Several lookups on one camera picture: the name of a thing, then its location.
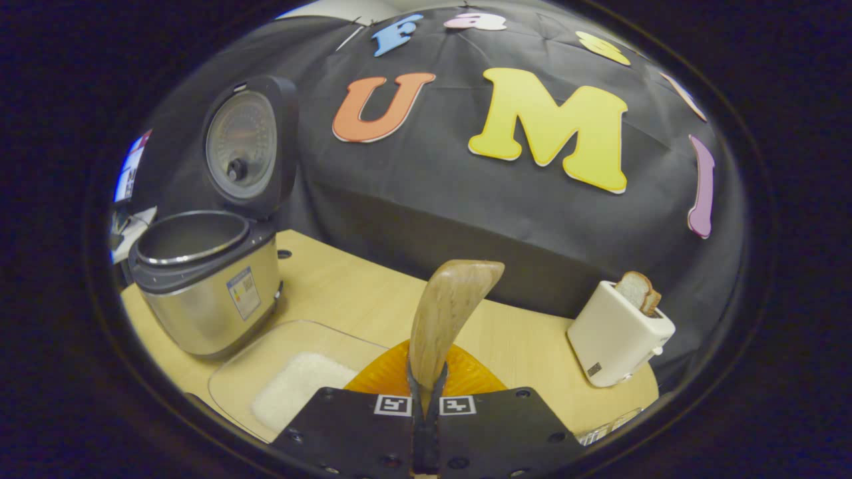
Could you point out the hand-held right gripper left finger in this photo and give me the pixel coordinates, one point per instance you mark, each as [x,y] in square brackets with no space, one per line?
[417,442]

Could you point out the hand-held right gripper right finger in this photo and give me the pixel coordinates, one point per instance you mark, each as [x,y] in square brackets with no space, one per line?
[436,442]

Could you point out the white uncooked rice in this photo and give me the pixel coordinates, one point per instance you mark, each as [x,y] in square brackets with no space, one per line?
[299,389]

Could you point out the wooden spoon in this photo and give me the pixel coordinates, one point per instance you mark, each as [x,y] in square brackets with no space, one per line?
[446,313]

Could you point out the black and silver rice cooker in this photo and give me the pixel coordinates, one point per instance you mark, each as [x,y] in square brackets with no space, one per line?
[206,313]

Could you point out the clear plastic container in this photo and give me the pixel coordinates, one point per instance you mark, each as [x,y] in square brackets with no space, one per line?
[266,359]

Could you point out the white toaster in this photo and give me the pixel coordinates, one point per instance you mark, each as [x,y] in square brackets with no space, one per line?
[612,339]

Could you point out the bread slice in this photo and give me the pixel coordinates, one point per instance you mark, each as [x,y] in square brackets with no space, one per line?
[636,291]

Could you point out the computer monitor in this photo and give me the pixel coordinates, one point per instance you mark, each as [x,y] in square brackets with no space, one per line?
[130,173]

